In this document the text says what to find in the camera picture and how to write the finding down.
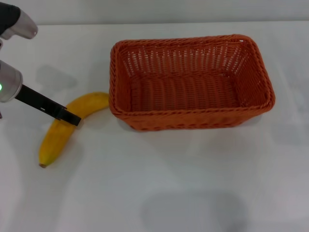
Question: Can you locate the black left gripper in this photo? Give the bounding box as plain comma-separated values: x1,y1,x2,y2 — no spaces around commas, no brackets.
15,84,82,127

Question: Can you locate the orange woven rectangular basket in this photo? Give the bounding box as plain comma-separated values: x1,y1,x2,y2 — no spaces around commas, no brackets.
109,34,276,132

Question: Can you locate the yellow banana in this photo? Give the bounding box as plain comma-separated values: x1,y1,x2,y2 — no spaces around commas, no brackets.
39,92,110,168

